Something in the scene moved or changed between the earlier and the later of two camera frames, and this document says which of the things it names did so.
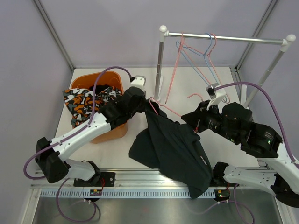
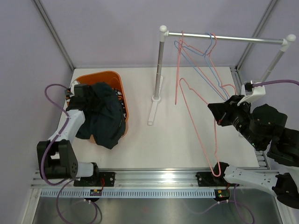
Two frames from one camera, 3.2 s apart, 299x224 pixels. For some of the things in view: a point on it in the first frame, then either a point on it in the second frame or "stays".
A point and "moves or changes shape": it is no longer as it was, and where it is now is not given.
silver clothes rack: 164,34 stays
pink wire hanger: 174,65 moves or changes shape
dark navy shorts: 168,146 to 104,119
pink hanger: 151,98 to 181,80
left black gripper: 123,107 to 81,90
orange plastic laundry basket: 113,79 stays
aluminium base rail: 125,178 stays
